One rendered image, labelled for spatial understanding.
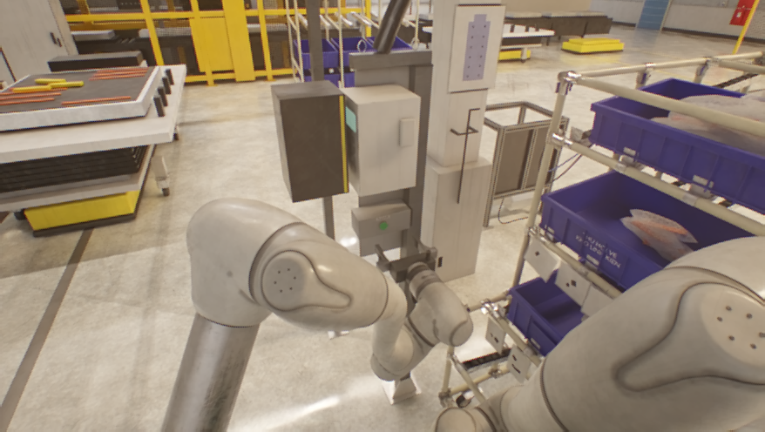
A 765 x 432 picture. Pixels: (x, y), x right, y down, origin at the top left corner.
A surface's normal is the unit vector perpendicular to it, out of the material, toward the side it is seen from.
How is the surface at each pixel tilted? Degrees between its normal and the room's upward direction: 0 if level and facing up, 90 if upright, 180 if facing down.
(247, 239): 36
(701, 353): 70
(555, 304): 3
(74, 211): 90
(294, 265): 51
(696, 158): 97
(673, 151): 97
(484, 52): 90
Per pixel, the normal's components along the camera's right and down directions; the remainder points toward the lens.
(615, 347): -0.93, -0.26
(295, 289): -0.33, -0.29
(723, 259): -0.29, -0.93
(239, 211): -0.12, -0.80
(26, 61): 0.38, 0.46
